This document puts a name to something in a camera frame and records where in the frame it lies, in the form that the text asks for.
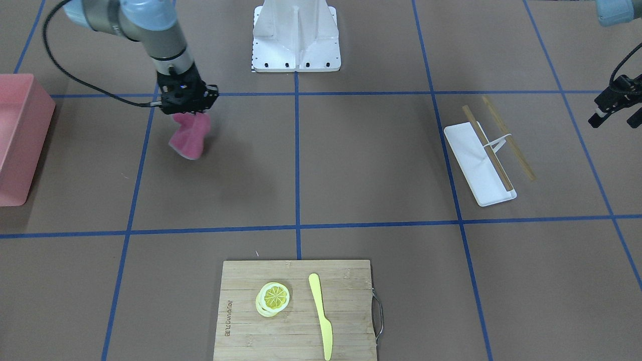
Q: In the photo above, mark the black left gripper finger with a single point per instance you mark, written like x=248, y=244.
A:
x=635, y=120
x=597, y=119

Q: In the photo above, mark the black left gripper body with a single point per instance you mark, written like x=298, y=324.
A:
x=618, y=91

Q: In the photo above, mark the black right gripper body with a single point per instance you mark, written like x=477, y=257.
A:
x=201, y=85

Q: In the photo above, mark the pink grey-edged cleaning cloth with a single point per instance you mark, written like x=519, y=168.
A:
x=188, y=139

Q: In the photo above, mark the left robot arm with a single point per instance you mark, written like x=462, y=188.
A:
x=610, y=13

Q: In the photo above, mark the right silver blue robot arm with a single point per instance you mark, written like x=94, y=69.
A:
x=155, y=25

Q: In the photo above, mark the wooden rack rod far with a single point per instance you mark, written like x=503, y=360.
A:
x=500, y=123

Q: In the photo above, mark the white plastic rack tray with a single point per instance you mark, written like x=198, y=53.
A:
x=482, y=179

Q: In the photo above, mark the pink plastic bin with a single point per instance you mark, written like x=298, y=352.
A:
x=26, y=112

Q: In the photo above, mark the yellow lemon slices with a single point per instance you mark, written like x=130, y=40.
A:
x=272, y=299

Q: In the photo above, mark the yellow plastic knife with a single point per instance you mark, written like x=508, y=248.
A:
x=325, y=325

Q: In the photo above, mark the bamboo cutting board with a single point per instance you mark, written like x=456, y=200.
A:
x=294, y=333

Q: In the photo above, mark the white rack wire support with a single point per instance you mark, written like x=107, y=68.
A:
x=498, y=143

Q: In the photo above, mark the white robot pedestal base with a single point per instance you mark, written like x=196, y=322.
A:
x=295, y=36

